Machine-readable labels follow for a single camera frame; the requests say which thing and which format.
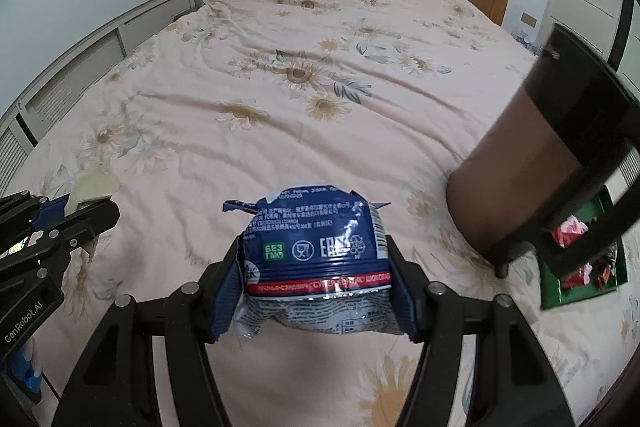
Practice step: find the brown snack packet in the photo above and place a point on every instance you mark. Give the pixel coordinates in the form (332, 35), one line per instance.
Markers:
(606, 262)

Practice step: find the small blue white clutter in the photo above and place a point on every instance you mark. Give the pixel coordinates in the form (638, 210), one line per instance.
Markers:
(527, 43)

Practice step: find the beige candy wrapper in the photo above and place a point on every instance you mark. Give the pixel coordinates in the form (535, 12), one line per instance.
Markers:
(92, 187)

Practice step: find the floral pink bed quilt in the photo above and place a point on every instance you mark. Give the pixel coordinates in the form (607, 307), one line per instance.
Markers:
(300, 132)

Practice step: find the green tray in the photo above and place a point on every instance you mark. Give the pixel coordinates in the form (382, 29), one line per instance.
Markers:
(555, 297)

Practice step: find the blue cookie packet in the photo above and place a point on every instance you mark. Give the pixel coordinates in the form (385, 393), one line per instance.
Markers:
(315, 247)

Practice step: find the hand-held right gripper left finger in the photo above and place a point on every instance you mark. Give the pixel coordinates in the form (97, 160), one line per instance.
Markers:
(225, 297)

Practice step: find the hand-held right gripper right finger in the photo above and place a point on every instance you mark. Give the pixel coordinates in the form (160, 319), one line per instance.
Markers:
(404, 302)

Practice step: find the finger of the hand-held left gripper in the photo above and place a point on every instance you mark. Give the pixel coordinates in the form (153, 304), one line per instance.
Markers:
(85, 224)
(50, 212)

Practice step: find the person's left hand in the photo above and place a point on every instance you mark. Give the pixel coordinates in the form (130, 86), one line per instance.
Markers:
(25, 372)

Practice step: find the brown black electric kettle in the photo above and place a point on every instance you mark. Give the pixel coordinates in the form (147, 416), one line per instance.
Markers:
(505, 177)

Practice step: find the grey louvred window cabinet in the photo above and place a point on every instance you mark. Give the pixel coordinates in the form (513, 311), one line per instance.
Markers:
(75, 67)

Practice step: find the wall switch plate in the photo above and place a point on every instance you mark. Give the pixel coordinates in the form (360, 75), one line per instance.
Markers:
(529, 19)

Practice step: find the red white long snack packet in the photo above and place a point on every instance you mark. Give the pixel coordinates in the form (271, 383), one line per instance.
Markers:
(567, 232)

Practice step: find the dark red snack packet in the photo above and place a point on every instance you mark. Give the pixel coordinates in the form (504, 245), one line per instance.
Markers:
(575, 278)

